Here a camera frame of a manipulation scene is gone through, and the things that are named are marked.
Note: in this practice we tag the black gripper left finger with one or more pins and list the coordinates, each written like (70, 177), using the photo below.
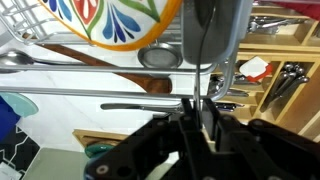
(190, 115)

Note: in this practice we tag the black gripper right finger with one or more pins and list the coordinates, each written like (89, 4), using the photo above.
(210, 113)

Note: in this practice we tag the brown wooden spoon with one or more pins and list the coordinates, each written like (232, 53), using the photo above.
(153, 83)

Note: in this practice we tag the shiny metal spoon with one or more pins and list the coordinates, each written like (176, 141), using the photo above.
(15, 59)

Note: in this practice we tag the round metal strainer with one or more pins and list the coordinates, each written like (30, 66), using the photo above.
(160, 56)

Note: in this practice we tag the bamboo cutlery organizer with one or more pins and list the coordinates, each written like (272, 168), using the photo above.
(266, 50)

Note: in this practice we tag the light wooden kitchen drawer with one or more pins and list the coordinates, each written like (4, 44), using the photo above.
(310, 110)

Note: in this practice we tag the wooden trivet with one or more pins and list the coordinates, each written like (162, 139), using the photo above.
(86, 135)

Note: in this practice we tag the colourful floral ceramic plate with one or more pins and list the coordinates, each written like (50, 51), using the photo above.
(110, 23)

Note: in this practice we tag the teal glass coaster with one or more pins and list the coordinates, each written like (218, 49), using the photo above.
(20, 103)

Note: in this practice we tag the blue board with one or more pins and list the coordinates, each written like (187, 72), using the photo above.
(8, 120)

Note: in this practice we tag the white wall outlet plate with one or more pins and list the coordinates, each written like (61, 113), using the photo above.
(8, 172)

